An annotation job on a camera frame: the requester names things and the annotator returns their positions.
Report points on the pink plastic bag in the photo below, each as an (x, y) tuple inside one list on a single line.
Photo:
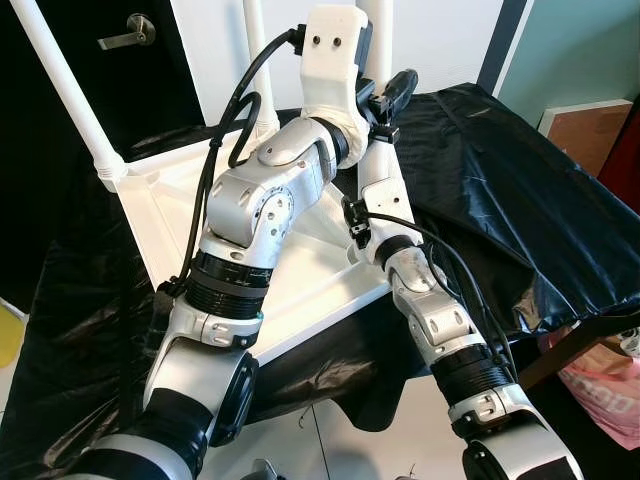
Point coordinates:
[(605, 390)]

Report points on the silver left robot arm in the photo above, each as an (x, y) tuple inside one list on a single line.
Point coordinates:
[(250, 200)]

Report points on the yellow bin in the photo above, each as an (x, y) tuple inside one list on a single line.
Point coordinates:
[(8, 335)]

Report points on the white plastic table top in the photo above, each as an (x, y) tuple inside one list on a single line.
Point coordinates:
[(320, 270)]

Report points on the dark red cloth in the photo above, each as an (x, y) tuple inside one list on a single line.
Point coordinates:
[(628, 160)]

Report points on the brown wooden table leg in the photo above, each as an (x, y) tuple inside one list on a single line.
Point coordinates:
[(570, 350)]

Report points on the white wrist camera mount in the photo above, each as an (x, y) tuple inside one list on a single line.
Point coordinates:
[(385, 205), (335, 60)]

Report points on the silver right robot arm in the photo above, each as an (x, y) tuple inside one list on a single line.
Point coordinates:
[(440, 320)]

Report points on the black plastic table cover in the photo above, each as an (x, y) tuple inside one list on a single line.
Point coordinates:
[(500, 200)]

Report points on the black door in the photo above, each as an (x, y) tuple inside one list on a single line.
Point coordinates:
[(150, 100)]

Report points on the brown board with white edge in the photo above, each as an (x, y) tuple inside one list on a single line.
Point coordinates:
[(585, 130)]

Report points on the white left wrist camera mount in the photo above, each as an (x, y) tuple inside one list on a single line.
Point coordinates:
[(335, 60)]

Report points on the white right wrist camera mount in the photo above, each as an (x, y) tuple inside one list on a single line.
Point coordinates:
[(385, 205)]

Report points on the white plastic table leg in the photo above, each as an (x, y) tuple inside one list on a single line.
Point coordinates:
[(255, 20), (70, 100), (380, 40)]

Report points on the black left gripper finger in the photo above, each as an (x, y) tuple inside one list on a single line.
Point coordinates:
[(402, 88)]

